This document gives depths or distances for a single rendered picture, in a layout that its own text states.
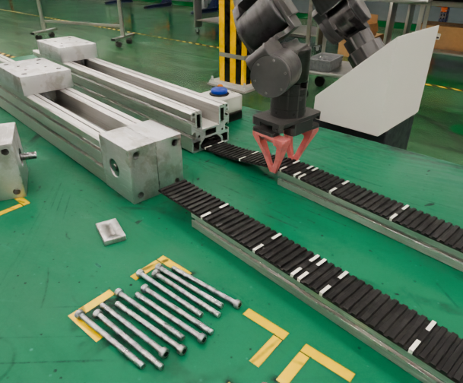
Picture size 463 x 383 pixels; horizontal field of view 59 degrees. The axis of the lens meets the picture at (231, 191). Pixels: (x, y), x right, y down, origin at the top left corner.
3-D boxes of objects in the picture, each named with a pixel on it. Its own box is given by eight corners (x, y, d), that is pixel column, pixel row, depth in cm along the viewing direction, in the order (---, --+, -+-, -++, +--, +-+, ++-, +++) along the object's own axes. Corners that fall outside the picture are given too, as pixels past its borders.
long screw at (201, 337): (207, 340, 42) (207, 333, 42) (201, 346, 42) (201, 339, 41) (140, 295, 48) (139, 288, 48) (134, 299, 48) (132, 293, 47)
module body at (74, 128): (154, 167, 77) (150, 125, 73) (106, 185, 71) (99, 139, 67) (9, 82, 127) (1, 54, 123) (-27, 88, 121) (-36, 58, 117)
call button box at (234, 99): (242, 118, 100) (242, 93, 97) (212, 128, 95) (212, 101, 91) (220, 110, 105) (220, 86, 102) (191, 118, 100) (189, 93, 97)
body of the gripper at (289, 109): (250, 125, 67) (252, 80, 63) (290, 112, 73) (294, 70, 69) (280, 137, 63) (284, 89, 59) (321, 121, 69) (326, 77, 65)
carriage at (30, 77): (76, 98, 95) (70, 68, 91) (26, 109, 88) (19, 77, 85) (48, 84, 105) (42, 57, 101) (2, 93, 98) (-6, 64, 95)
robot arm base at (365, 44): (401, 47, 98) (362, 74, 108) (385, 18, 99) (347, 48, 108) (385, 53, 93) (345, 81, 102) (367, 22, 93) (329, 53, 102)
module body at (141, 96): (228, 140, 88) (229, 102, 84) (192, 153, 82) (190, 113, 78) (68, 72, 139) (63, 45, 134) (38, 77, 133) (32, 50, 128)
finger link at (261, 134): (249, 169, 71) (251, 118, 66) (277, 157, 75) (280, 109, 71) (279, 183, 67) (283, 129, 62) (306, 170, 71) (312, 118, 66)
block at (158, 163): (195, 179, 73) (192, 129, 68) (134, 204, 65) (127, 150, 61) (165, 163, 78) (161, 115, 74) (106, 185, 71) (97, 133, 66)
